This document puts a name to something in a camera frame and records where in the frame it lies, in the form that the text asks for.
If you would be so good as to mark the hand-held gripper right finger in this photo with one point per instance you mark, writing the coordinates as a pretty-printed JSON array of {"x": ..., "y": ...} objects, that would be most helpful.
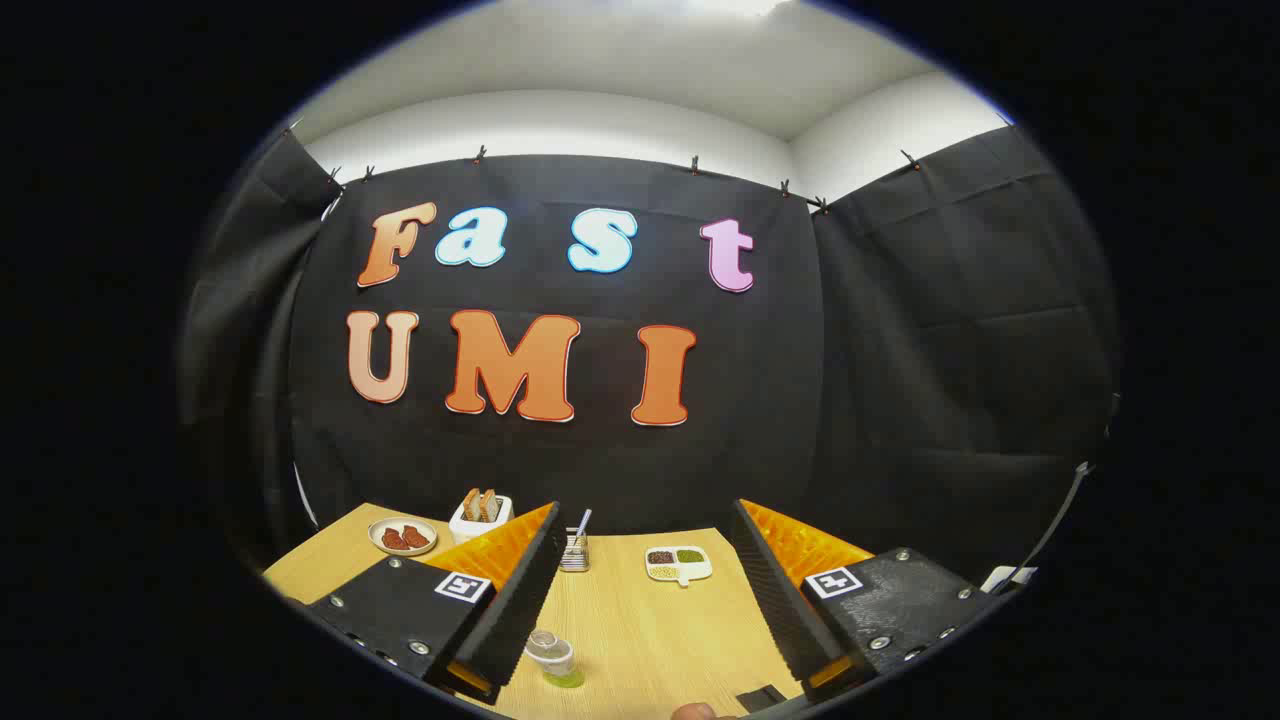
[{"x": 775, "y": 600}]

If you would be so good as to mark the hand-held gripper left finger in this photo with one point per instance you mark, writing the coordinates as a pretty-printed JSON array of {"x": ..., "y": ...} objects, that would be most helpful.
[{"x": 520, "y": 600}]

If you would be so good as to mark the clear plastic juice bottle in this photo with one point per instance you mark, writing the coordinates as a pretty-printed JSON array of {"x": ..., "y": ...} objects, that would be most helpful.
[{"x": 553, "y": 655}]

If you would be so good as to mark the white toast holder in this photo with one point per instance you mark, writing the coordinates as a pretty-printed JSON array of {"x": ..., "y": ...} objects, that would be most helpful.
[{"x": 470, "y": 530}]

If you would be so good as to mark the white divided bean dish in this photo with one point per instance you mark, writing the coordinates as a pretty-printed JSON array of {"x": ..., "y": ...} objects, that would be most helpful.
[{"x": 682, "y": 572}]

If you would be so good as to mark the small black block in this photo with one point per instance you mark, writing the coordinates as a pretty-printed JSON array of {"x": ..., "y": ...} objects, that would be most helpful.
[{"x": 760, "y": 698}]

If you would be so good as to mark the toast slice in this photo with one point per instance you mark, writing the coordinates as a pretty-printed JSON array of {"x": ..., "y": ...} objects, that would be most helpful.
[
  {"x": 489, "y": 505},
  {"x": 470, "y": 503}
]

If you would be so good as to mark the checked straw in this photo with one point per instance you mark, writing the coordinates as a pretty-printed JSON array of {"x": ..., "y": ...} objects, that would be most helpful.
[{"x": 583, "y": 520}]

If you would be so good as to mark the red-brown food piece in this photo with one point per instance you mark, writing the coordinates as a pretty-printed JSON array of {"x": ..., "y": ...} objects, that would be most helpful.
[
  {"x": 394, "y": 539},
  {"x": 415, "y": 536}
]

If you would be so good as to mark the small white plate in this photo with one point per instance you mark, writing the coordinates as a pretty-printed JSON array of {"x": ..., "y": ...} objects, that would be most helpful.
[{"x": 402, "y": 551}]

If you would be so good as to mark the wooden table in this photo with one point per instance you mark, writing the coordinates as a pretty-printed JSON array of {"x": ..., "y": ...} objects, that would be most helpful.
[{"x": 650, "y": 640}]

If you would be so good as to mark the white paper sheet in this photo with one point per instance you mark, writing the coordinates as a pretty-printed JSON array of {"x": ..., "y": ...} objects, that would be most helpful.
[{"x": 1008, "y": 577}]

